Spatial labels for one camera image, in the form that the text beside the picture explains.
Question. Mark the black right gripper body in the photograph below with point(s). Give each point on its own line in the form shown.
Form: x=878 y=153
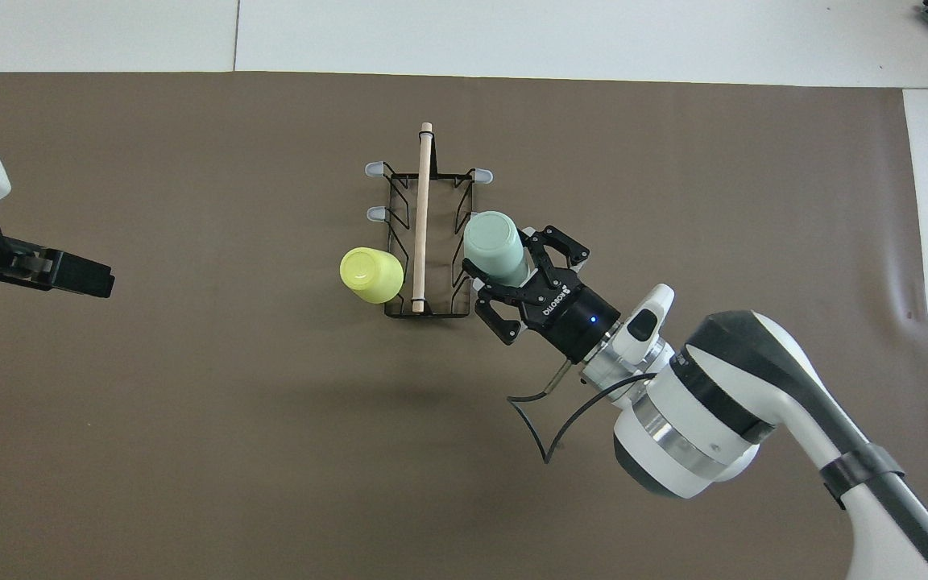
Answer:
x=573 y=318

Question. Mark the pale green plastic cup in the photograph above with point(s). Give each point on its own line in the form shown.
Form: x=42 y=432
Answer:
x=495 y=246

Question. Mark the yellow plastic cup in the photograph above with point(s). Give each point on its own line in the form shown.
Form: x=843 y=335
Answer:
x=371 y=274

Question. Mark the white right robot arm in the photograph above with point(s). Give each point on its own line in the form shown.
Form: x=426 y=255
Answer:
x=714 y=419

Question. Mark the brown table mat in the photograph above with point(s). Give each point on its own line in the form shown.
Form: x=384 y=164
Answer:
x=230 y=443

